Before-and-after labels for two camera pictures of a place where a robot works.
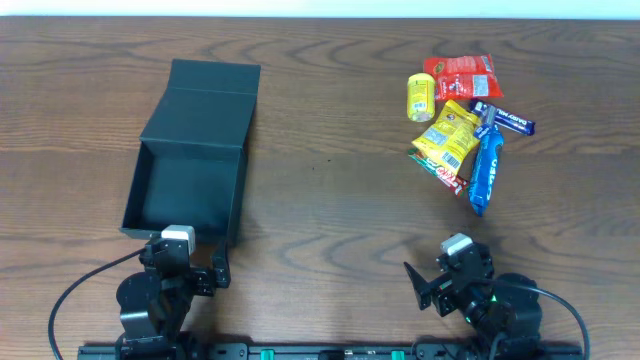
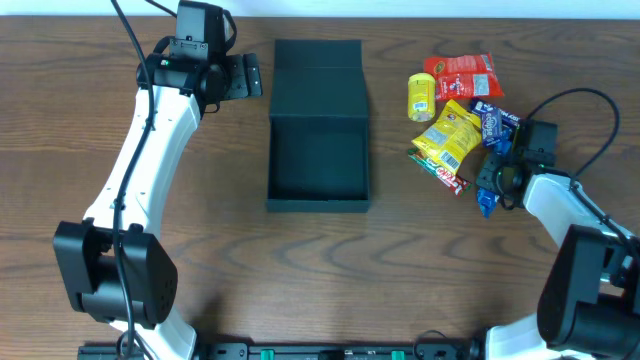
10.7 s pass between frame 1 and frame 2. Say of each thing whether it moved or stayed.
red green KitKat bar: stayed
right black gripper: moved
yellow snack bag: stayed
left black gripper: moved
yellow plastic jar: stayed
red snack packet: stayed
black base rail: stayed
